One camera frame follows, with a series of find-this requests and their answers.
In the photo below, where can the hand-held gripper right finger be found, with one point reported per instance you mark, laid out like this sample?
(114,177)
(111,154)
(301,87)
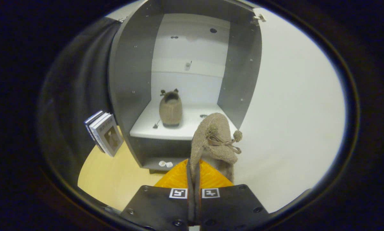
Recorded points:
(230,208)

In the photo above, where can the grey shoe cabinet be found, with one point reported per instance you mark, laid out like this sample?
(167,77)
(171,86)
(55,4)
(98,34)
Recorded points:
(128,80)

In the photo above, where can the small white plastic piece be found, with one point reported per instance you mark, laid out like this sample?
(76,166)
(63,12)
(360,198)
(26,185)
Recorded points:
(162,164)
(169,164)

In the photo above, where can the beige fuzzy shoe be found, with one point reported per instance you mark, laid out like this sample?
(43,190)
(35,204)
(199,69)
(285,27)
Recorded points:
(170,110)
(214,128)

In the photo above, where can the white cabinet shelf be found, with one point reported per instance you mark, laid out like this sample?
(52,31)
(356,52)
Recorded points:
(179,133)

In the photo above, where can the black backdrop cloth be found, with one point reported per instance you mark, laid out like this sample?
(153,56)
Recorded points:
(70,96)

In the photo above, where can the metal door hinge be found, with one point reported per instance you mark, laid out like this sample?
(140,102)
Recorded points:
(259,17)

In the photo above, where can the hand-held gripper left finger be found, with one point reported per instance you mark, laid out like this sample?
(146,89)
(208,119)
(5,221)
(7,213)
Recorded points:
(156,208)

